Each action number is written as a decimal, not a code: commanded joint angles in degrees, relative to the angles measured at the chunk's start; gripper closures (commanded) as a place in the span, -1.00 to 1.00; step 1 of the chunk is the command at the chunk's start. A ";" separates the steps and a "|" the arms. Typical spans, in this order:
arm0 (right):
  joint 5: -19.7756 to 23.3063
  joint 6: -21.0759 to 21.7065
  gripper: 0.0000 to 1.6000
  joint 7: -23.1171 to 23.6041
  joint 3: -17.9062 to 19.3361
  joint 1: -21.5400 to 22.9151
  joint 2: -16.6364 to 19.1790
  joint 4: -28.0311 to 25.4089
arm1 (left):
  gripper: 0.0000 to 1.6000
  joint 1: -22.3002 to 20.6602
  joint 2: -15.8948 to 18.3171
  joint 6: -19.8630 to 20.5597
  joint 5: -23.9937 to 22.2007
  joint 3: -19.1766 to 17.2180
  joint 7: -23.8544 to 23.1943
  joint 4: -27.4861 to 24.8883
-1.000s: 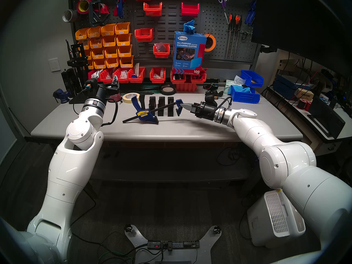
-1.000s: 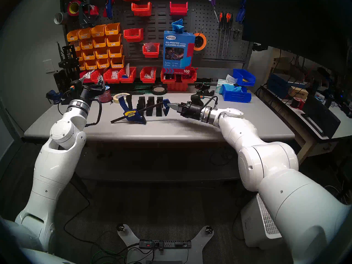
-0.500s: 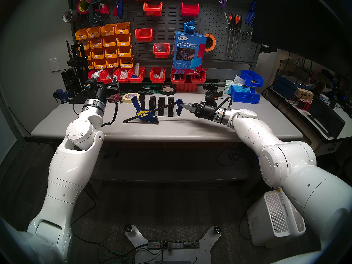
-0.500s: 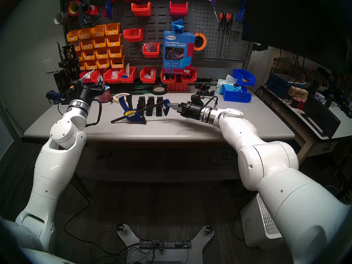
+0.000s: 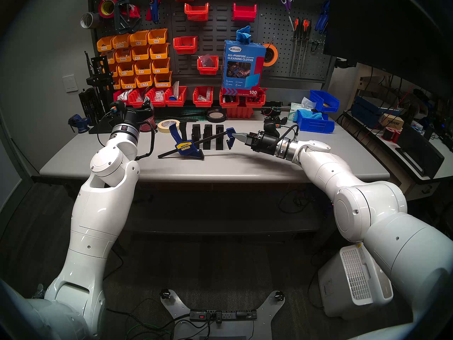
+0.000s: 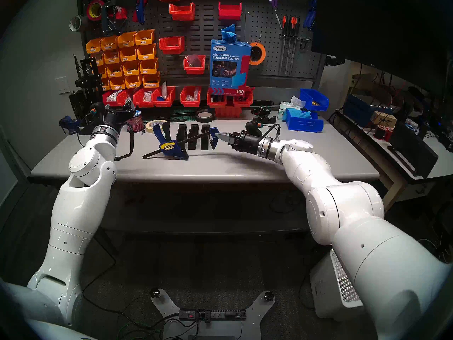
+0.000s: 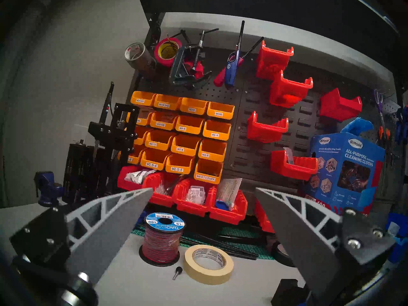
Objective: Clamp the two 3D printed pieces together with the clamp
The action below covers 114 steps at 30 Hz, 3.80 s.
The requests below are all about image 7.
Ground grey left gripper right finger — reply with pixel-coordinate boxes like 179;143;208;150
254;187;343;306

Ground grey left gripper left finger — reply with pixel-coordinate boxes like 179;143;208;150
65;187;154;285

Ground black 3D printed piece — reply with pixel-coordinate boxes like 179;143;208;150
271;278;311;306

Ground dark green C-clamp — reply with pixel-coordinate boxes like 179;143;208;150
169;28;220;89

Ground black tape roll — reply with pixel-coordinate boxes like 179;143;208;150
269;240;298;268

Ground red plastic storage bin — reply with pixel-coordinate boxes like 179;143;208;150
320;87;363;122
142;172;182;208
209;186;248;225
117;164;150;192
256;40;294;81
254;199;276;234
246;111;289;144
172;178;217;218
269;69;314;109
270;149;319;181

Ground blue cleaning cloths box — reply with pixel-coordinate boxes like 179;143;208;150
301;132;386;216

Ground blue bench vise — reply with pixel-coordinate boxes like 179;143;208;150
33;171;66;208

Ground orange plastic parts bin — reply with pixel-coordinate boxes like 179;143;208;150
134;126;149;146
144;130;177;151
171;134;202;157
126;108;153;126
140;148;172;171
165;153;195;175
202;120;232;141
207;101;235;120
130;91;157;106
154;94;182;111
175;115;205;135
149;112;179;130
179;98;209;115
127;146;144;165
194;159;223;185
198;139;227;163

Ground green cutting mat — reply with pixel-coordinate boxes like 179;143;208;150
131;224;278;260

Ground black metal stand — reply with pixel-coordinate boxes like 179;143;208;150
88;82;141;200

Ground beige masking tape roll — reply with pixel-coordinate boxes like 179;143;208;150
184;244;235;285

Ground blue plastic storage bin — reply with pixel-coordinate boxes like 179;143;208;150
384;212;408;264

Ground blue microfiber cloth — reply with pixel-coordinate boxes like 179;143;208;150
340;117;374;137

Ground dark grey pegboard panel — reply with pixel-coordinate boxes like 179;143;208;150
127;12;408;213

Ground blue utility lighter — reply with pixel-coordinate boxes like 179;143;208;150
224;20;246;87

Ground red tape roll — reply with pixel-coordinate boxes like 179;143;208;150
154;38;183;68

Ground red wire spool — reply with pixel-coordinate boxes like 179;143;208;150
139;212;186;267

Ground purple handled scissors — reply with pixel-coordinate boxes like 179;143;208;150
374;89;388;130

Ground blue handled pliers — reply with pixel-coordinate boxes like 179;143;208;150
395;108;408;143

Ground grey duct tape roll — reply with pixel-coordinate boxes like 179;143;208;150
124;42;157;76

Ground red handled screwdriver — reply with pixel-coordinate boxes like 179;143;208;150
213;37;265;87

